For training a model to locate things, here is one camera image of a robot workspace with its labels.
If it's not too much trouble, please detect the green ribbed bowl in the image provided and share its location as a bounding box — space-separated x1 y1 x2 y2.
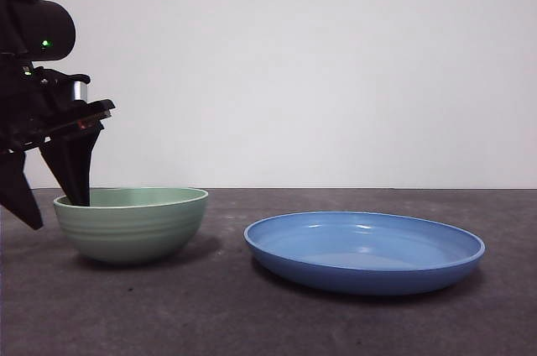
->
53 186 210 265

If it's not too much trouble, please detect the blue round plate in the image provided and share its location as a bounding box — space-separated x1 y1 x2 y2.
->
243 211 487 297

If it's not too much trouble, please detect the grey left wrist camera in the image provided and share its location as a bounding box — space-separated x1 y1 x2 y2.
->
70 78 89 102

